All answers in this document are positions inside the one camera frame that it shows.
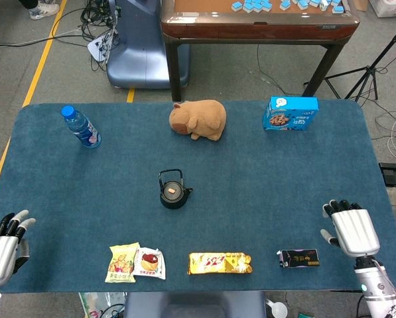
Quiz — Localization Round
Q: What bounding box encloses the blue cookie box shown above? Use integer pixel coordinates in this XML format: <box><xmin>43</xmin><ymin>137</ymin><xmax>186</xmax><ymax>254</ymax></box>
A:
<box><xmin>262</xmin><ymin>95</ymin><xmax>320</xmax><ymax>132</ymax></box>

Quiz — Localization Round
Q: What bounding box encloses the yellow biscuit pack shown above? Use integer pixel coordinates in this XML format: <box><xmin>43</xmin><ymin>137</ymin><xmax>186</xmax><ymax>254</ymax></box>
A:
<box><xmin>187</xmin><ymin>251</ymin><xmax>253</xmax><ymax>276</ymax></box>

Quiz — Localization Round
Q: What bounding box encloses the black teapot lid orange knob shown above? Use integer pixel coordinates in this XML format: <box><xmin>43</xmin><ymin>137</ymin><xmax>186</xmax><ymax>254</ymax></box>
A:
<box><xmin>161</xmin><ymin>180</ymin><xmax>184</xmax><ymax>203</ymax></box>

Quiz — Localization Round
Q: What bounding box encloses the bundle of black floor cables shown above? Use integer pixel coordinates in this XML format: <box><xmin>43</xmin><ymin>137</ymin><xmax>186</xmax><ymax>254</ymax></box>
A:
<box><xmin>0</xmin><ymin>0</ymin><xmax>122</xmax><ymax>72</ymax></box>

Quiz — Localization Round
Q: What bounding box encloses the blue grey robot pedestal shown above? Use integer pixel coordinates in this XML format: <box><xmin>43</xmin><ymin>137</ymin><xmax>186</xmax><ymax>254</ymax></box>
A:
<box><xmin>106</xmin><ymin>0</ymin><xmax>190</xmax><ymax>89</ymax></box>

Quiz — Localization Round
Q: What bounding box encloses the brown capybara plush toy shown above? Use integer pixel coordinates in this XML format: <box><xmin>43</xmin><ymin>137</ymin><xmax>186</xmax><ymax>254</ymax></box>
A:
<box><xmin>168</xmin><ymin>99</ymin><xmax>228</xmax><ymax>141</ymax></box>

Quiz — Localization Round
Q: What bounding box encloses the brown mahjong table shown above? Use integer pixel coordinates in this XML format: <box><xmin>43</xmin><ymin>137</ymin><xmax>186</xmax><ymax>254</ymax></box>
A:
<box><xmin>160</xmin><ymin>0</ymin><xmax>361</xmax><ymax>102</ymax></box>

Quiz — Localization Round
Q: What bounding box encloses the black teapot with handle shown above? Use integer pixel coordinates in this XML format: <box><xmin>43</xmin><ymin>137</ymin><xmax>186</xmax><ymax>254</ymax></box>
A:
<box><xmin>158</xmin><ymin>168</ymin><xmax>194</xmax><ymax>210</ymax></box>

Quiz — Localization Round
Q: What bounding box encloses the white plastic scoop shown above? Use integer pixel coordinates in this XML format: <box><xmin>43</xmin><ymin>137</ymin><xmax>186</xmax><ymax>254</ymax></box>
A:
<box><xmin>265</xmin><ymin>299</ymin><xmax>289</xmax><ymax>318</ymax></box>

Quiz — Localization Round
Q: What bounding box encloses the white power strip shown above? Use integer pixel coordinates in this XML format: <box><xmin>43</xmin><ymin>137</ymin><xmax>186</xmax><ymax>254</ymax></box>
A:
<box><xmin>87</xmin><ymin>31</ymin><xmax>114</xmax><ymax>63</ymax></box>

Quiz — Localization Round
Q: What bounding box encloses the blue table mat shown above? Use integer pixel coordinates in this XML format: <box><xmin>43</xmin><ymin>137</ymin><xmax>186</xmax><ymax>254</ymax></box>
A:
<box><xmin>0</xmin><ymin>100</ymin><xmax>396</xmax><ymax>295</ymax></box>

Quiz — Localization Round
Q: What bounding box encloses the grey blue robot body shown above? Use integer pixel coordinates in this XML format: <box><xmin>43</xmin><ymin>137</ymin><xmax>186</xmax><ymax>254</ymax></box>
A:
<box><xmin>123</xmin><ymin>291</ymin><xmax>267</xmax><ymax>318</ymax></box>

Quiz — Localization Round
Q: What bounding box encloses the green yellow snack bag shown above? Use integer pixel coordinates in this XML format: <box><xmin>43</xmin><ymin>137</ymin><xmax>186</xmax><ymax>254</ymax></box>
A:
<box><xmin>104</xmin><ymin>242</ymin><xmax>141</xmax><ymax>284</ymax></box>

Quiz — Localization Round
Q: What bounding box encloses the black purple small carton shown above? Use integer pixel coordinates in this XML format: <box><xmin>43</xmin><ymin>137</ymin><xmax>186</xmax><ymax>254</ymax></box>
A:
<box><xmin>276</xmin><ymin>248</ymin><xmax>320</xmax><ymax>268</ymax></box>

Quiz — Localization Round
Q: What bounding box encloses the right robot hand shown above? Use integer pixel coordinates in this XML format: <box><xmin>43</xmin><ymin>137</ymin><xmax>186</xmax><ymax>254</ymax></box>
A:
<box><xmin>319</xmin><ymin>199</ymin><xmax>381</xmax><ymax>258</ymax></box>

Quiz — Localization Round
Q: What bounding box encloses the black foot pedal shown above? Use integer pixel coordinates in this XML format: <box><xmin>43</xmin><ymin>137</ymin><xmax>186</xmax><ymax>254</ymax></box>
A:
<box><xmin>379</xmin><ymin>162</ymin><xmax>396</xmax><ymax>188</ymax></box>

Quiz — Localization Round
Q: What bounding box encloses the white red snack packet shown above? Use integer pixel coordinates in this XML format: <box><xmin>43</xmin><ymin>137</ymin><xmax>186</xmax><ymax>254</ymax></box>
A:
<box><xmin>132</xmin><ymin>246</ymin><xmax>167</xmax><ymax>281</ymax></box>

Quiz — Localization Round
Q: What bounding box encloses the water bottle with blue cap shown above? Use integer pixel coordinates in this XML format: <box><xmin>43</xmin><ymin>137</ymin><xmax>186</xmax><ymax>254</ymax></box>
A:
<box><xmin>60</xmin><ymin>105</ymin><xmax>102</xmax><ymax>149</ymax></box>

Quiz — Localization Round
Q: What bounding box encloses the black tripod stand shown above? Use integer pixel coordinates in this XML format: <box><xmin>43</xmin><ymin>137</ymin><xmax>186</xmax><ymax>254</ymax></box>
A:
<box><xmin>303</xmin><ymin>23</ymin><xmax>396</xmax><ymax>102</ymax></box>

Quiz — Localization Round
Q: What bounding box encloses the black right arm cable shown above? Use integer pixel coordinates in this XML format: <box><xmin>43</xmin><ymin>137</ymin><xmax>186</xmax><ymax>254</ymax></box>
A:
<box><xmin>371</xmin><ymin>259</ymin><xmax>396</xmax><ymax>307</ymax></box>

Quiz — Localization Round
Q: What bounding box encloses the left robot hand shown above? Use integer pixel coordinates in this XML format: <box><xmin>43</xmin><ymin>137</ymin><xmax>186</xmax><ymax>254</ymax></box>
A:
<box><xmin>0</xmin><ymin>209</ymin><xmax>36</xmax><ymax>288</ymax></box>

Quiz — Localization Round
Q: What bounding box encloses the person in black trousers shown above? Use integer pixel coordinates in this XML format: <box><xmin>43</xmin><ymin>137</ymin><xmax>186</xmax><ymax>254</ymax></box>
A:
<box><xmin>18</xmin><ymin>0</ymin><xmax>61</xmax><ymax>21</ymax></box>

